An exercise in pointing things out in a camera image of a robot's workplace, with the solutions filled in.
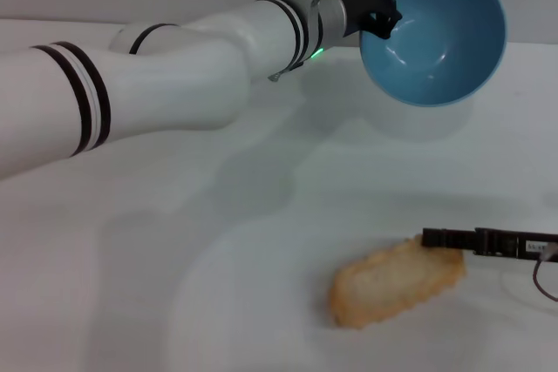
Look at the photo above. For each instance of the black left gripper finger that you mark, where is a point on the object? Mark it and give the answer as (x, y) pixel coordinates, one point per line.
(384, 10)

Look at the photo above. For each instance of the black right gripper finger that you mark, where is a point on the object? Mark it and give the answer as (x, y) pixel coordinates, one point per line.
(449, 239)

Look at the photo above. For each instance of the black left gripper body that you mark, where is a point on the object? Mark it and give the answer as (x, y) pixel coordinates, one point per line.
(357, 2)

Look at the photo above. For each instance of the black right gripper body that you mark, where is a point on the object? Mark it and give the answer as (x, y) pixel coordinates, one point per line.
(516, 243)

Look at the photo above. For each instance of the blue bowl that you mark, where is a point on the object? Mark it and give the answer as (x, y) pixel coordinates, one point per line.
(436, 49)

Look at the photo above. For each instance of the orange striped bread loaf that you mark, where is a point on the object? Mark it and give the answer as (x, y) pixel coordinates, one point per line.
(396, 285)

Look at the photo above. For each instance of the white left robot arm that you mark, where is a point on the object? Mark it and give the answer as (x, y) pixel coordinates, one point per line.
(152, 80)

